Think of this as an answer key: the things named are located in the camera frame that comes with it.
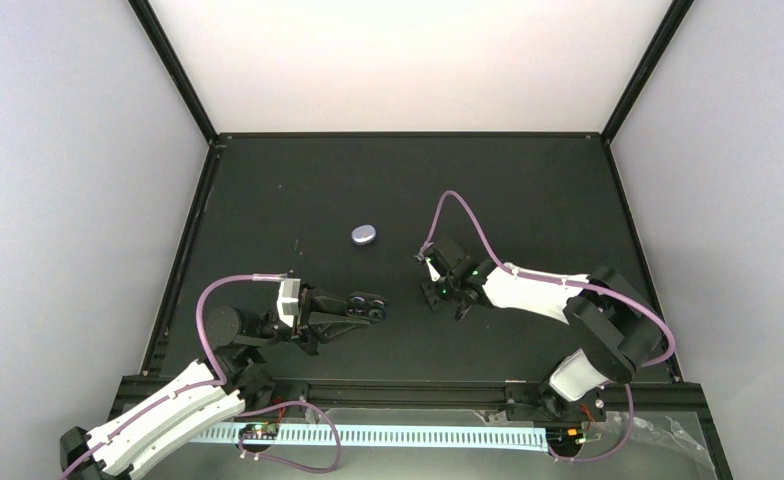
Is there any black earbud charging case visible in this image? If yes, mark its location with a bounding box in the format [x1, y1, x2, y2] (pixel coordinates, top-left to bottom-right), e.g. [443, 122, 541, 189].
[346, 292, 388, 323]

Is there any lavender earbud charging case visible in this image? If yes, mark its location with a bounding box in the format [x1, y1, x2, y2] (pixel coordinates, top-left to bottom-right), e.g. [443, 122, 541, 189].
[350, 224, 377, 246]

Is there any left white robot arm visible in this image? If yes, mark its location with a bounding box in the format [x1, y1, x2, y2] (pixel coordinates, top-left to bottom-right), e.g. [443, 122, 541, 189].
[60, 274, 387, 479]

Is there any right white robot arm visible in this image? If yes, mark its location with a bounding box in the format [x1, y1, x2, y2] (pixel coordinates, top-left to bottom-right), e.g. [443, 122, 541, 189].
[416, 239, 664, 419]

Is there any left circuit board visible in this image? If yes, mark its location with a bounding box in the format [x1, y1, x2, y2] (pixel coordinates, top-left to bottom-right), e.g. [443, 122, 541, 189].
[239, 423, 279, 442]

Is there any circuit board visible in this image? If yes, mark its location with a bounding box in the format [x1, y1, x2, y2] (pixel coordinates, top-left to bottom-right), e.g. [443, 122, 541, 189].
[239, 423, 279, 442]
[546, 428, 586, 445]

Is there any right circuit board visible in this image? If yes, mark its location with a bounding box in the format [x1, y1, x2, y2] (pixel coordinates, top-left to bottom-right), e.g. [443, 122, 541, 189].
[546, 428, 586, 445]

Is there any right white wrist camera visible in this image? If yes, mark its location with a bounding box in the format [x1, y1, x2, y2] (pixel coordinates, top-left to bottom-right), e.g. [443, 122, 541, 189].
[415, 241, 441, 283]

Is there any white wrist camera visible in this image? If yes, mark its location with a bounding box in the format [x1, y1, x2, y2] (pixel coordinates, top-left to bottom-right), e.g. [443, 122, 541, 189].
[415, 241, 441, 283]
[276, 278, 301, 328]

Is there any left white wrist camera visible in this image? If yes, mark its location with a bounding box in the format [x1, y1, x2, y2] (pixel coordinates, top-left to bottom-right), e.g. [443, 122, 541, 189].
[276, 278, 301, 328]

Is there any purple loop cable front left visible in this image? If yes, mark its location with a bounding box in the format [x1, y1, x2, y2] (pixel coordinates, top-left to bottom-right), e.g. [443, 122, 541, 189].
[236, 400, 344, 474]

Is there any white slotted cable duct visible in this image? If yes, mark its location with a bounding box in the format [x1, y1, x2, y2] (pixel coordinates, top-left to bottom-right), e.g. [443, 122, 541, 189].
[192, 422, 549, 452]

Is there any black front aluminium rail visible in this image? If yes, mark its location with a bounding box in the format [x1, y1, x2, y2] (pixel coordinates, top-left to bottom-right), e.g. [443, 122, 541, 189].
[116, 376, 705, 412]

